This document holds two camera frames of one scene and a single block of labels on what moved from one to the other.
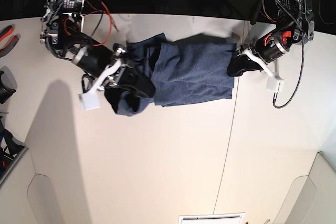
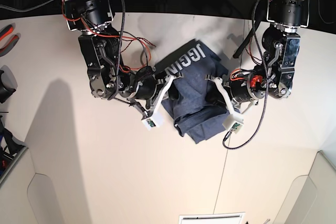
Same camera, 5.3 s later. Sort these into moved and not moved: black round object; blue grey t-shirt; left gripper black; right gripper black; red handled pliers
Moved: left gripper black; blue grey t-shirt; right gripper black
Not moved: red handled pliers; black round object
